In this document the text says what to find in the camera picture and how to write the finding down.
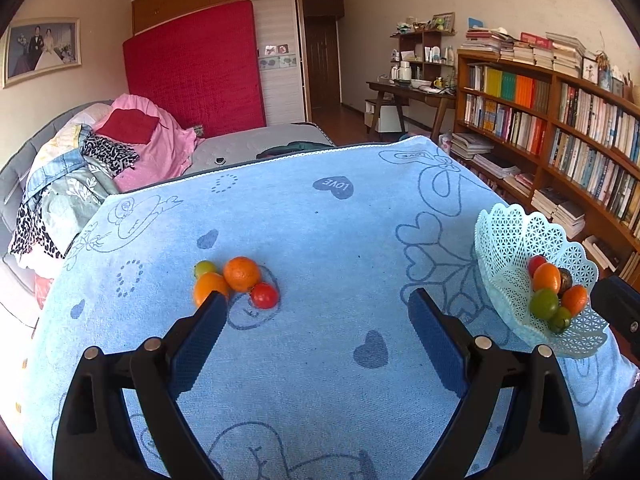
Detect light blue lattice basket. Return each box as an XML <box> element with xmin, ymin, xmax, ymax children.
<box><xmin>474</xmin><ymin>203</ymin><xmax>611</xmax><ymax>359</ymax></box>

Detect large green tomato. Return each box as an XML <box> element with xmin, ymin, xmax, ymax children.
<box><xmin>529</xmin><ymin>288</ymin><xmax>560</xmax><ymax>321</ymax></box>

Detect light blue denim cloth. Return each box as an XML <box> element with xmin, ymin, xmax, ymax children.
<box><xmin>24</xmin><ymin>151</ymin><xmax>95</xmax><ymax>197</ymax></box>

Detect wooden bookshelf with books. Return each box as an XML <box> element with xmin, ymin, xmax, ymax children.
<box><xmin>455</xmin><ymin>49</ymin><xmax>640</xmax><ymax>256</ymax></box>

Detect dark green cloth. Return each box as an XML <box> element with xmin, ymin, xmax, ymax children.
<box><xmin>256</xmin><ymin>140</ymin><xmax>337</xmax><ymax>159</ymax></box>

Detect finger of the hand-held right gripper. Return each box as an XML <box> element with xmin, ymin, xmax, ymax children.
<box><xmin>591</xmin><ymin>275</ymin><xmax>640</xmax><ymax>347</ymax></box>

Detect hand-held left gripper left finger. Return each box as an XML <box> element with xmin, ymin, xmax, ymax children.
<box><xmin>52</xmin><ymin>290</ymin><xmax>229</xmax><ymax>480</ymax></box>

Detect large orange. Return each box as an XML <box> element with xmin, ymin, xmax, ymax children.
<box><xmin>533</xmin><ymin>262</ymin><xmax>562</xmax><ymax>293</ymax></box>

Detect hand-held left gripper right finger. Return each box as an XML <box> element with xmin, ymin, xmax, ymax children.
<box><xmin>407</xmin><ymin>288</ymin><xmax>585</xmax><ymax>480</ymax></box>

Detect wooden desk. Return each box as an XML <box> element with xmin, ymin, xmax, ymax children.
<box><xmin>366</xmin><ymin>80</ymin><xmax>458</xmax><ymax>136</ymax></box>

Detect dark wooden door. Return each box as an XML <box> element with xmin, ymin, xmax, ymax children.
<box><xmin>301</xmin><ymin>0</ymin><xmax>347</xmax><ymax>112</ymax></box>

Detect stacks of books atop bookshelf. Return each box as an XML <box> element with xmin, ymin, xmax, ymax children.
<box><xmin>464</xmin><ymin>27</ymin><xmax>586</xmax><ymax>78</ymax></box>

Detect pink blanket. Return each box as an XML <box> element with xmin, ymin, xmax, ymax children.
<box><xmin>95</xmin><ymin>94</ymin><xmax>206</xmax><ymax>193</ymax></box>

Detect green tomato with dark stem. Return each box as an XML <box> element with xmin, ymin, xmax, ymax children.
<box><xmin>548</xmin><ymin>306</ymin><xmax>573</xmax><ymax>334</ymax></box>

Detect white bed mattress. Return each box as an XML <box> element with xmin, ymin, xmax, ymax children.
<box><xmin>191</xmin><ymin>122</ymin><xmax>337</xmax><ymax>177</ymax></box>

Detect white and wood wardrobe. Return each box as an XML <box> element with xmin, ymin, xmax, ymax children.
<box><xmin>131</xmin><ymin>0</ymin><xmax>312</xmax><ymax>128</ymax></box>

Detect red mattress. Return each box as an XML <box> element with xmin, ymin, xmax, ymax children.
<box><xmin>122</xmin><ymin>0</ymin><xmax>267</xmax><ymax>140</ymax></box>

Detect small red tomato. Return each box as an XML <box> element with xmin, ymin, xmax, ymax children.
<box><xmin>250</xmin><ymin>282</ymin><xmax>279</xmax><ymax>310</ymax></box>

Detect white cabinet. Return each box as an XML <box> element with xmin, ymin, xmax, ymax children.
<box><xmin>364</xmin><ymin>100</ymin><xmax>409</xmax><ymax>134</ymax></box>

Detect black and white spotted cloth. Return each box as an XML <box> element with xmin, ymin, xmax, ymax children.
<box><xmin>8</xmin><ymin>201</ymin><xmax>67</xmax><ymax>262</ymax></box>

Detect framed wall photo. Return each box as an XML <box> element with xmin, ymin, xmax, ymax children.
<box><xmin>2</xmin><ymin>17</ymin><xmax>82</xmax><ymax>90</ymax></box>

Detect loose book piles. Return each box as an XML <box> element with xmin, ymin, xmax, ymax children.
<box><xmin>446</xmin><ymin>131</ymin><xmax>640</xmax><ymax>282</ymax></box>

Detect leopard print cloth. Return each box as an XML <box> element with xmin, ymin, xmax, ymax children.
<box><xmin>81</xmin><ymin>134</ymin><xmax>142</xmax><ymax>177</ymax></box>

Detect blue printed blanket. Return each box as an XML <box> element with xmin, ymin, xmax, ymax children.
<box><xmin>22</xmin><ymin>136</ymin><xmax>638</xmax><ymax>480</ymax></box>

